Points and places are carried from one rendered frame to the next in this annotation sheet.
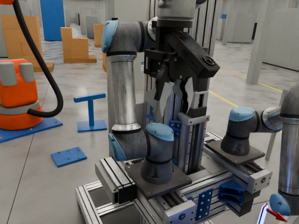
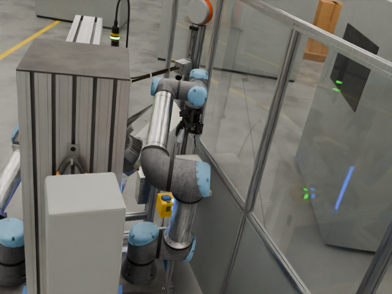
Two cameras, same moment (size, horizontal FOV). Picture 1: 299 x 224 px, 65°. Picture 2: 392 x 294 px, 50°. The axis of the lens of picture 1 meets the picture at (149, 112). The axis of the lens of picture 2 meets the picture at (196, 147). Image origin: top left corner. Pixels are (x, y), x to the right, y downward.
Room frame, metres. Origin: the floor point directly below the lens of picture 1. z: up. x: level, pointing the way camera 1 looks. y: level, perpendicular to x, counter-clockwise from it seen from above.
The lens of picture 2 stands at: (2.08, 0.46, 2.37)
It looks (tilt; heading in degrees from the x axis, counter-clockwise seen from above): 28 degrees down; 196
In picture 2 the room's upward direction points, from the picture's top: 10 degrees clockwise
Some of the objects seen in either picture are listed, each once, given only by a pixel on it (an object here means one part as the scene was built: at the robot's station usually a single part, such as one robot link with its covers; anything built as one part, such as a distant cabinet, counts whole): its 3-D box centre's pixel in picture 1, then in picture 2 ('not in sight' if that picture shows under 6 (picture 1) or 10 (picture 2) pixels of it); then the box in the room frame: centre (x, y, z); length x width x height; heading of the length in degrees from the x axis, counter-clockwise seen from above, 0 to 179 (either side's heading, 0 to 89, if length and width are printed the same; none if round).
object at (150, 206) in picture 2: not in sight; (149, 213); (-0.05, -0.41, 0.57); 0.09 x 0.04 x 1.15; 41
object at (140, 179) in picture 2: not in sight; (148, 186); (-0.12, -0.47, 0.73); 0.15 x 0.09 x 0.22; 131
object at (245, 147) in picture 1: (236, 140); (13, 262); (1.12, -0.47, 1.09); 0.15 x 0.15 x 0.10
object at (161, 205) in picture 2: not in sight; (172, 205); (0.35, -0.12, 1.02); 0.16 x 0.10 x 0.11; 131
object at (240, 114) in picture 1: (241, 120); (10, 239); (1.12, -0.48, 1.20); 0.13 x 0.12 x 0.14; 94
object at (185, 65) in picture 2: not in sight; (183, 66); (-0.33, -0.42, 1.54); 0.10 x 0.07 x 0.08; 166
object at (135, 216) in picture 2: not in sight; (132, 216); (0.03, -0.50, 0.56); 0.19 x 0.04 x 0.04; 131
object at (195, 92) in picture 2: not in sight; (193, 92); (0.61, -0.02, 1.78); 0.11 x 0.11 x 0.08; 21
